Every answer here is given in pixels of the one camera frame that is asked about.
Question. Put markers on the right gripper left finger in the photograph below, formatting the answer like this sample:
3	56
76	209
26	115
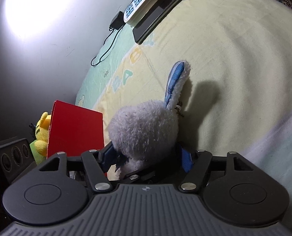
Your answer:
96	164

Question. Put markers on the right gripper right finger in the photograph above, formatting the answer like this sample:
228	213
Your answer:
196	165

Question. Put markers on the green plush toy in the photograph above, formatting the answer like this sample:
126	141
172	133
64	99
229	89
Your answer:
37	156

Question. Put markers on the red cardboard box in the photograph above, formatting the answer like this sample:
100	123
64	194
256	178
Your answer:
74	130

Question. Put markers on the white plush bunny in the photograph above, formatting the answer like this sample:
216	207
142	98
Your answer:
145	132

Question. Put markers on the yellow tiger plush toy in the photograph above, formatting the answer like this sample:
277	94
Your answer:
42	134

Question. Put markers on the yellow baby bed sheet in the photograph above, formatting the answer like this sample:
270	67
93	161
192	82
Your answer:
239	93

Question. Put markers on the black tablet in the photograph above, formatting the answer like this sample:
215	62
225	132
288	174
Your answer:
152	18

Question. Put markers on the black power adapter with cable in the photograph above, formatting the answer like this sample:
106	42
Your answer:
115	27

